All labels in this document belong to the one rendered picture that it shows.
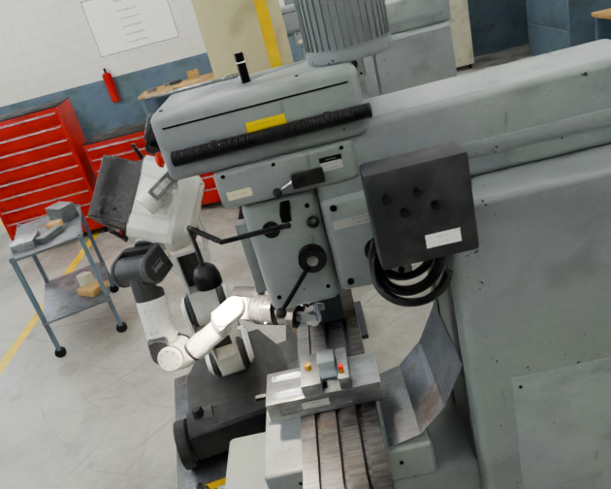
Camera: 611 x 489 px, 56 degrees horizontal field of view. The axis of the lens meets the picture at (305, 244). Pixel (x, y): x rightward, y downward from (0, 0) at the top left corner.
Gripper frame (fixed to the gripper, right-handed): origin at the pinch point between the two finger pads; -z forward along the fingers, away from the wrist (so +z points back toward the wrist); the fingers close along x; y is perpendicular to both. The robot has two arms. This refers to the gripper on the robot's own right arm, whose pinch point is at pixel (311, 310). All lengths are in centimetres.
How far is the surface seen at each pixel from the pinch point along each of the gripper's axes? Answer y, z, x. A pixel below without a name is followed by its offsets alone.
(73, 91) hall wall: 17, 732, 650
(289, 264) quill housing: -21.2, -3.1, -9.5
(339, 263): -19.3, -15.2, -6.0
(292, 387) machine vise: 25.9, 11.3, -4.0
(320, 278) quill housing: -15.1, -9.1, -6.7
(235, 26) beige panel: -67, 87, 149
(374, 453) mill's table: 32.6, -18.4, -18.5
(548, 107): -46, -63, 18
